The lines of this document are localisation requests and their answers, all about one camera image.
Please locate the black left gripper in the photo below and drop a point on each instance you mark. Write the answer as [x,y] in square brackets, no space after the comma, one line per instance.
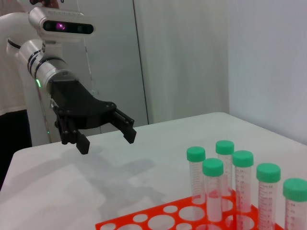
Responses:
[81,105]

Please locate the green-capped clear test tube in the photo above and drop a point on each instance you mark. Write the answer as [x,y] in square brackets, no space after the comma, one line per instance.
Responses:
[295,189]
[196,153]
[268,172]
[242,158]
[224,146]
[212,167]

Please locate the black handheld controller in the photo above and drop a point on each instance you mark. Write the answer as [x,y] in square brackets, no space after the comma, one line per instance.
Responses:
[36,2]

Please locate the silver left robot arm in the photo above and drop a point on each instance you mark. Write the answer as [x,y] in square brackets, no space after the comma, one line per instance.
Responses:
[48,69]

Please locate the orange plastic test tube rack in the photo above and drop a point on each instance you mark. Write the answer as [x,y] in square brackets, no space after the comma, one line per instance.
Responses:
[124,221]

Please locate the person hand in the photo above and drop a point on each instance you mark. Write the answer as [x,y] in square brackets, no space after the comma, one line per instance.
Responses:
[50,3]

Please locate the silver robot head camera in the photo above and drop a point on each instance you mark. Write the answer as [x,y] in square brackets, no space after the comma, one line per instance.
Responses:
[62,26]

